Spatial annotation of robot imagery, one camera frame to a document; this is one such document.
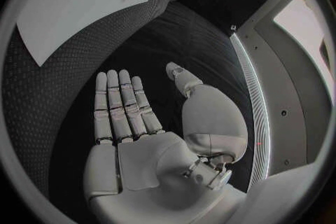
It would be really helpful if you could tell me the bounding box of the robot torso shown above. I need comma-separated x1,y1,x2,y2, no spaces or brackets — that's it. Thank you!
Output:
228,0,336,189

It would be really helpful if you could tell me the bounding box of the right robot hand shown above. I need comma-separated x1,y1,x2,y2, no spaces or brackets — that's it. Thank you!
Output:
82,61,249,224

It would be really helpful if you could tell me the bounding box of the white task board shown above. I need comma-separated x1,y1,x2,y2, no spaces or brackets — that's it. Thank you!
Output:
15,0,169,67

